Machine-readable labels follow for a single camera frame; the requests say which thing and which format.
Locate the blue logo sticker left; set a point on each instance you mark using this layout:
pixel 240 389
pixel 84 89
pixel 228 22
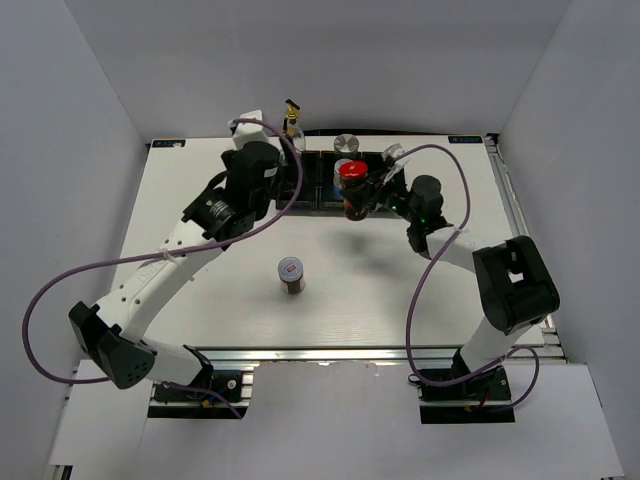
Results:
pixel 168 143

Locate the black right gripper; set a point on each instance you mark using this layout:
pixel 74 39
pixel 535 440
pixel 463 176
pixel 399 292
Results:
pixel 377 180

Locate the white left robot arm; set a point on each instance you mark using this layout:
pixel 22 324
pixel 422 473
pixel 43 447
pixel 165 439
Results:
pixel 112 331

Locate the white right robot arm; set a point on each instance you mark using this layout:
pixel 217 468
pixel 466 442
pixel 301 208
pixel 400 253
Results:
pixel 515 287

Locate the red lid dark spice jar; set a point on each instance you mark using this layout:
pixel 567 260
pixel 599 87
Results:
pixel 291 275

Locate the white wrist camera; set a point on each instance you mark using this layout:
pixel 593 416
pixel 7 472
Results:
pixel 243 133
pixel 393 159

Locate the small brown spice jar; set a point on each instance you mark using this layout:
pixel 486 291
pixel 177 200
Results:
pixel 352 178

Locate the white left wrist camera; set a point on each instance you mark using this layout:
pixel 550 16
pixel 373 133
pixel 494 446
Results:
pixel 243 133

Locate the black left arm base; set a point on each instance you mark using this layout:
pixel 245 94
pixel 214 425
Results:
pixel 221 394

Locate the blue label spice jar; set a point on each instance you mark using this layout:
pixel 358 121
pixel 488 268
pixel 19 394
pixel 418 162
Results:
pixel 336 178

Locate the blue logo sticker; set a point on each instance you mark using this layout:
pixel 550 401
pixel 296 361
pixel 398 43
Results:
pixel 168 143
pixel 465 139

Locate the silver lid pink salt jar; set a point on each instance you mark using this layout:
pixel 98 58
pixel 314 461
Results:
pixel 346 143

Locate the black three-compartment organizer tray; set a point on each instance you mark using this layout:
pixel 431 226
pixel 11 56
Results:
pixel 316 195

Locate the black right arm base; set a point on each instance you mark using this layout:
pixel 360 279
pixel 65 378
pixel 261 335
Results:
pixel 483 400

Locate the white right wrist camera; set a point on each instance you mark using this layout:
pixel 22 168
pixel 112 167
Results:
pixel 393 159

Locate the blue logo sticker right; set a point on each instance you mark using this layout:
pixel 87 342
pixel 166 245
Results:
pixel 465 139

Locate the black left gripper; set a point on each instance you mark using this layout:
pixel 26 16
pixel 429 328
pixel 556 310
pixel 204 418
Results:
pixel 226 159

